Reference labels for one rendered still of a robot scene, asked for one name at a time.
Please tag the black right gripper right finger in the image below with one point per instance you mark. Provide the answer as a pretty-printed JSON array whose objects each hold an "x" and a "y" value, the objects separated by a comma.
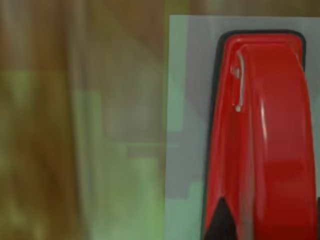
[{"x": 318, "y": 220}]

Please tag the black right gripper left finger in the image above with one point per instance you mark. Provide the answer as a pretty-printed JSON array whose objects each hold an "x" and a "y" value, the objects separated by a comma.
[{"x": 221, "y": 222}]

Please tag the red stapler with black base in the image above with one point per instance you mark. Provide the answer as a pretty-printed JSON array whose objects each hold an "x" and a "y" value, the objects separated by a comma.
[{"x": 272, "y": 130}]

